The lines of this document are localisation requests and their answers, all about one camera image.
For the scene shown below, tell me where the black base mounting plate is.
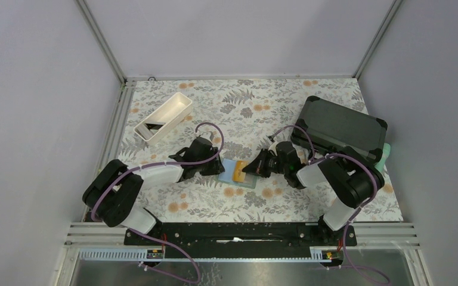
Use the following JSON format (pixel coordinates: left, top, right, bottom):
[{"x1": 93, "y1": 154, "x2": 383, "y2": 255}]
[{"x1": 124, "y1": 222, "x2": 357, "y2": 259}]

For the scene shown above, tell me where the green card holder wallet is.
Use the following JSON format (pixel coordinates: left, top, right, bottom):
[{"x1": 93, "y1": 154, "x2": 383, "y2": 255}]
[{"x1": 217, "y1": 158, "x2": 257, "y2": 189}]

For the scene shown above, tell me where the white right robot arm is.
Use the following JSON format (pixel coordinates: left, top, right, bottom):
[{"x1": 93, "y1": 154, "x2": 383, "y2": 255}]
[{"x1": 242, "y1": 141, "x2": 385, "y2": 245}]

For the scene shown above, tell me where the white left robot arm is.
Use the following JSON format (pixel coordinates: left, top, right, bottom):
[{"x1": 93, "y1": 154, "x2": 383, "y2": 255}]
[{"x1": 82, "y1": 136, "x2": 224, "y2": 245}]

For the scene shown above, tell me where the white rectangular plastic tray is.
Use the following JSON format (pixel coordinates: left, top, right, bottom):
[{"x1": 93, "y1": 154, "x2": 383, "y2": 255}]
[{"x1": 133, "y1": 92, "x2": 193, "y2": 145}]

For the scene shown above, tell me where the floral patterned table mat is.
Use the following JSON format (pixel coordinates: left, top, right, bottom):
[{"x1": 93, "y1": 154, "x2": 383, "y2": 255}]
[{"x1": 112, "y1": 78, "x2": 404, "y2": 223}]

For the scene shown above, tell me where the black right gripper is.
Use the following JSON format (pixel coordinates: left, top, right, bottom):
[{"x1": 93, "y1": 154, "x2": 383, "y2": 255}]
[{"x1": 243, "y1": 148, "x2": 289, "y2": 178}]

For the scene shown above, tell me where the mint green cylindrical object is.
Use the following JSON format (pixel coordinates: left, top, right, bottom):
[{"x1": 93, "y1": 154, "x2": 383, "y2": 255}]
[{"x1": 375, "y1": 143, "x2": 391, "y2": 174}]

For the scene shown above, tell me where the black hard carrying case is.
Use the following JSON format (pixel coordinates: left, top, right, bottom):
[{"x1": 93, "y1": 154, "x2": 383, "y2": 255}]
[{"x1": 290, "y1": 96, "x2": 388, "y2": 163}]

